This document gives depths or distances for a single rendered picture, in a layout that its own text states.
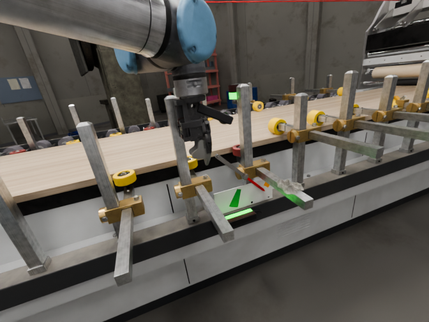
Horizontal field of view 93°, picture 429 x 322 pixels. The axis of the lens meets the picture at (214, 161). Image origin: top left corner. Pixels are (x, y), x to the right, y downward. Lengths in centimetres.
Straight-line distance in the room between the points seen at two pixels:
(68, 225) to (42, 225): 9
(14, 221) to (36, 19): 61
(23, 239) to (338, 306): 143
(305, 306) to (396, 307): 45
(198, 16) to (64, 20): 18
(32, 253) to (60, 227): 23
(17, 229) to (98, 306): 69
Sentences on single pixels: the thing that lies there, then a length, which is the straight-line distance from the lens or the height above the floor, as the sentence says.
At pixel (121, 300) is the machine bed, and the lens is 136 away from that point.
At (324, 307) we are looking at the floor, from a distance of 147.
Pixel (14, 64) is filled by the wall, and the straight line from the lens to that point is 894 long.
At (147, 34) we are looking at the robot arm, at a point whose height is 127.
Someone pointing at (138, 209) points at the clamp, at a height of 83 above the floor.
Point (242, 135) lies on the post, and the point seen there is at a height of 100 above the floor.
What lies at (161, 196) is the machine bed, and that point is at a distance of 98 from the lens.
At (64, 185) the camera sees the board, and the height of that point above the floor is 90.
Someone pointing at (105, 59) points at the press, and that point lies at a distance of 510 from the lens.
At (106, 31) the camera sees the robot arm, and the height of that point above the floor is 127.
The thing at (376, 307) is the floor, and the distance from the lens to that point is 156.
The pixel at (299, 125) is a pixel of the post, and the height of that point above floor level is 99.
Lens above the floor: 120
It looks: 22 degrees down
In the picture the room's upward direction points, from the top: 7 degrees counter-clockwise
